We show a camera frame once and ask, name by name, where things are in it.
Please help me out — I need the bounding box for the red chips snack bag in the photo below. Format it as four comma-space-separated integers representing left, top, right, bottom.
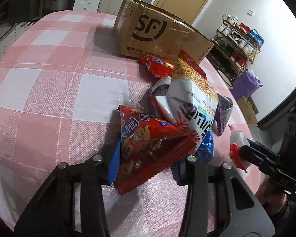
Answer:
114, 105, 195, 195

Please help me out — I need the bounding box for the purple silver snack bag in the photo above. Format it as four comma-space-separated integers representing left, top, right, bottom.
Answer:
212, 94, 234, 136

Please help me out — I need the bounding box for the white noodle snack bag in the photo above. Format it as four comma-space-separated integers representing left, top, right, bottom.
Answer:
152, 58, 218, 155

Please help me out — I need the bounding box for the red oreo snack pack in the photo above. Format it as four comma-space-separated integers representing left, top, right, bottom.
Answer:
138, 54, 173, 78

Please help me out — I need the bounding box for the blue oreo snack pack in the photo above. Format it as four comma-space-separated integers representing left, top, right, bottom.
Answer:
196, 128, 214, 163

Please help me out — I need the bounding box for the person's right hand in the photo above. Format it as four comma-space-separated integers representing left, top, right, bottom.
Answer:
255, 176, 287, 216

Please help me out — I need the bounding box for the brown carton on floor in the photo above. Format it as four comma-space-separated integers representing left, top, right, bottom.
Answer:
237, 97, 258, 126

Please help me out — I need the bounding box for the cream trash bin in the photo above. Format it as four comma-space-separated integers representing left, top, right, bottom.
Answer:
217, 70, 233, 89

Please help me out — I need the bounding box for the pink plaid tablecloth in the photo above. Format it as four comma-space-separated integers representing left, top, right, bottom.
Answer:
0, 10, 262, 237

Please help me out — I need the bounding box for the wooden shoe rack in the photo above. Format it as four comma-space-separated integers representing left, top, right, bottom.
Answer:
208, 14, 265, 81

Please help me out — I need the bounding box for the SF cardboard box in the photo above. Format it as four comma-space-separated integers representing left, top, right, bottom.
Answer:
113, 0, 213, 63

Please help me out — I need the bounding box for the dotted floor rug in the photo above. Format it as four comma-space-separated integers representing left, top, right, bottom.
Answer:
0, 22, 35, 60

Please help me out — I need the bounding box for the woven laundry basket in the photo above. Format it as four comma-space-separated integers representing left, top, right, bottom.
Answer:
49, 0, 70, 12

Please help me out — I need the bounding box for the wall light switch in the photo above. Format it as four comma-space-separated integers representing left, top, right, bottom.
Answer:
247, 10, 254, 16

